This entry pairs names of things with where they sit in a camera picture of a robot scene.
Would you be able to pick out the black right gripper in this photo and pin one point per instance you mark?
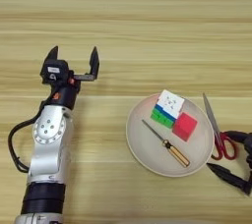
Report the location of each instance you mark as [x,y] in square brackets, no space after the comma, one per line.
[249,146]

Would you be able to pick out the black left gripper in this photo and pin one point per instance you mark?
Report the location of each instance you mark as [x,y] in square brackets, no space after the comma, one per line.
[64,98]

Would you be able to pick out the round beige plate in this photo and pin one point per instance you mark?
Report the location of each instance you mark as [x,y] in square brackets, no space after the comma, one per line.
[147,152]

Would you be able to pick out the multicolour puzzle cube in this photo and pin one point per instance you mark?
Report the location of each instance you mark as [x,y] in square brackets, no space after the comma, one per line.
[169,103]

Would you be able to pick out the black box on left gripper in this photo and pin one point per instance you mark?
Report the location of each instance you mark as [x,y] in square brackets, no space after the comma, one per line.
[54,70]

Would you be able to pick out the red cube block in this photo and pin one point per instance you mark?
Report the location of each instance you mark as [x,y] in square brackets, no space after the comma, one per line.
[185,126]

